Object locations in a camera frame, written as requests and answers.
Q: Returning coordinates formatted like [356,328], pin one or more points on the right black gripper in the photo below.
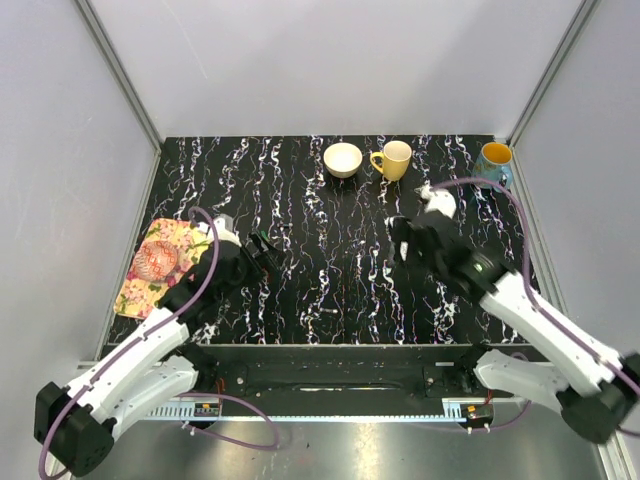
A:
[413,238]

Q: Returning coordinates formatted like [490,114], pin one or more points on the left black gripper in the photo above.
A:
[255,251]

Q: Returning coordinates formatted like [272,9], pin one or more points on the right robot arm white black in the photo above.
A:
[591,386]

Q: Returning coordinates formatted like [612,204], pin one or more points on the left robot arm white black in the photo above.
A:
[79,423]

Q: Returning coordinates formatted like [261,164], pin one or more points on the yellow mug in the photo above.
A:
[393,160]

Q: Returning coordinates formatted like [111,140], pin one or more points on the blue floral mug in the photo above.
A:
[494,164]

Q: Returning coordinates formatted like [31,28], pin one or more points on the red patterned glass bowl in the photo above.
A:
[155,260]

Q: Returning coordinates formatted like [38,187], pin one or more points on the cream ceramic bowl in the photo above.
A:
[342,160]

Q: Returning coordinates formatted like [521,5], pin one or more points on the floral rectangular tray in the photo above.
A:
[138,297]

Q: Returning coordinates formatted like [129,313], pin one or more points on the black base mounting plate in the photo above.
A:
[409,378]

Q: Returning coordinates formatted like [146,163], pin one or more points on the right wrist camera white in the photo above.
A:
[437,200]

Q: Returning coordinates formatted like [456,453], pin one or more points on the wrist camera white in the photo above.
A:
[224,227]
[437,200]

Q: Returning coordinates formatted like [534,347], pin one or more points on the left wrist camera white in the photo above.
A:
[224,227]

